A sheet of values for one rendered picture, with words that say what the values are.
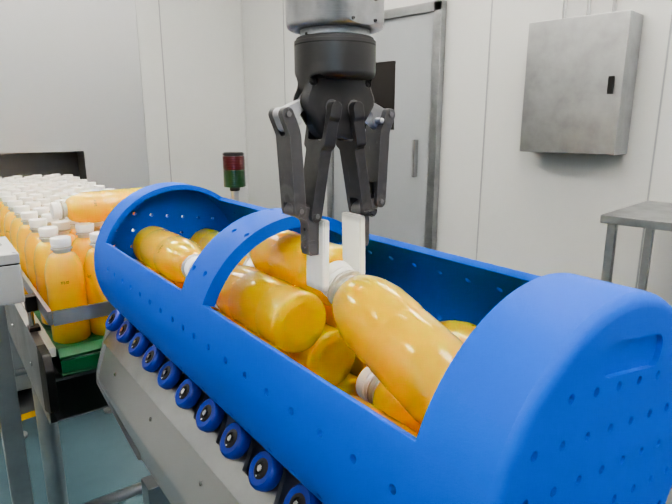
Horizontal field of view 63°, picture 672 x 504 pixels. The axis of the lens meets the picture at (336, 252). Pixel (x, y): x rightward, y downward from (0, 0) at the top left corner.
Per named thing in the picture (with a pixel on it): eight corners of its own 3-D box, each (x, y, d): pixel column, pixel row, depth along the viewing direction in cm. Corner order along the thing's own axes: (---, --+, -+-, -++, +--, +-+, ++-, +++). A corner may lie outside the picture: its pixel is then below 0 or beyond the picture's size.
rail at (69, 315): (54, 326, 109) (52, 312, 108) (53, 325, 110) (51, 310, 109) (236, 290, 132) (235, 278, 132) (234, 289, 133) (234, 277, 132)
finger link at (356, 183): (326, 104, 53) (337, 101, 54) (344, 213, 57) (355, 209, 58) (351, 103, 50) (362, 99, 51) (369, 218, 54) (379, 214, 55)
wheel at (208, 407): (220, 405, 72) (231, 410, 73) (207, 390, 75) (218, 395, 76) (200, 435, 71) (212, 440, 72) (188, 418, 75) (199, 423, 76)
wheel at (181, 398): (197, 384, 77) (207, 388, 79) (185, 370, 81) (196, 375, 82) (178, 411, 77) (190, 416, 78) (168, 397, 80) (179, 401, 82)
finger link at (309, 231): (319, 202, 51) (292, 204, 50) (319, 254, 53) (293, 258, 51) (310, 200, 53) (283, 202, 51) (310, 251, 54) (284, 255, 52)
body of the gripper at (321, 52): (320, 25, 45) (321, 141, 47) (397, 34, 49) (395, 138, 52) (273, 36, 50) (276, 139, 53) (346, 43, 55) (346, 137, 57)
